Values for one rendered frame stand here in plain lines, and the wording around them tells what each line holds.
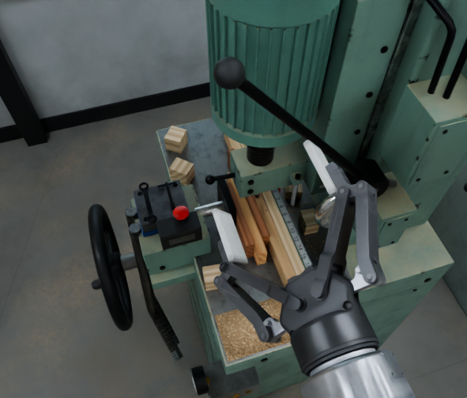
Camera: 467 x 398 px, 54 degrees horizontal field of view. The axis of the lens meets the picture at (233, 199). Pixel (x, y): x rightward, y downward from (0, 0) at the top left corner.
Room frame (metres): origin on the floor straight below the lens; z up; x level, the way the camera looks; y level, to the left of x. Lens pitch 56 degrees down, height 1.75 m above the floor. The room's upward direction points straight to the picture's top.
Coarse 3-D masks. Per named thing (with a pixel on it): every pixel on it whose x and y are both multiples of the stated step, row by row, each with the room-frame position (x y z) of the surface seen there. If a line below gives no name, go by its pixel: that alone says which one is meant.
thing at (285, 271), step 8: (224, 136) 0.75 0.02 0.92; (232, 144) 0.71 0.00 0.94; (272, 224) 0.49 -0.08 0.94; (272, 232) 0.47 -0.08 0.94; (272, 240) 0.45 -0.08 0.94; (280, 240) 0.45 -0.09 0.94; (272, 248) 0.44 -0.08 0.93; (280, 248) 0.43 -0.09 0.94; (272, 256) 0.43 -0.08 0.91; (280, 256) 0.42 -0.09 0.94; (280, 264) 0.40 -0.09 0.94; (288, 264) 0.40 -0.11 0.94; (280, 272) 0.39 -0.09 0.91; (288, 272) 0.38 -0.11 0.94
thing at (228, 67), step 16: (224, 64) 0.39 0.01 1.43; (240, 64) 0.39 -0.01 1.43; (224, 80) 0.38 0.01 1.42; (240, 80) 0.38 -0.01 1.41; (256, 96) 0.40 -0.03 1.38; (272, 112) 0.40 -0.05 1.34; (304, 128) 0.42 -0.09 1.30; (320, 144) 0.43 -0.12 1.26; (336, 160) 0.44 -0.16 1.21; (368, 160) 0.49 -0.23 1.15; (352, 176) 0.46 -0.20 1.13; (368, 176) 0.45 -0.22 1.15; (384, 176) 0.46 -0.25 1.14; (384, 192) 0.45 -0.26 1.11
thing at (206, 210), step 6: (222, 180) 0.56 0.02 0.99; (222, 186) 0.54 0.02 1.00; (222, 192) 0.53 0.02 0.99; (228, 192) 0.53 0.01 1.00; (222, 198) 0.53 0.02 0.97; (228, 198) 0.51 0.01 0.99; (210, 204) 0.52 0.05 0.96; (216, 204) 0.52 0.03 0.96; (222, 204) 0.52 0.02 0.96; (228, 204) 0.50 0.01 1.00; (234, 204) 0.50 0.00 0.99; (198, 210) 0.51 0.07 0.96; (204, 210) 0.51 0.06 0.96; (210, 210) 0.51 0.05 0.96; (222, 210) 0.51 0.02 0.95; (228, 210) 0.49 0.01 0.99; (234, 210) 0.49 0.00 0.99; (204, 216) 0.50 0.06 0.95; (234, 216) 0.49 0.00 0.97; (234, 222) 0.49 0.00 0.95
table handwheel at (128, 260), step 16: (96, 208) 0.53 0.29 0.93; (96, 224) 0.48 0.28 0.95; (96, 240) 0.44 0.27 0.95; (112, 240) 0.56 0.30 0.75; (96, 256) 0.41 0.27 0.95; (112, 256) 0.47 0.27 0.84; (128, 256) 0.47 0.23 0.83; (112, 272) 0.43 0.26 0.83; (112, 288) 0.36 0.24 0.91; (128, 288) 0.46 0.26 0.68; (112, 304) 0.34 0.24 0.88; (128, 304) 0.41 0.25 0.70; (128, 320) 0.33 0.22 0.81
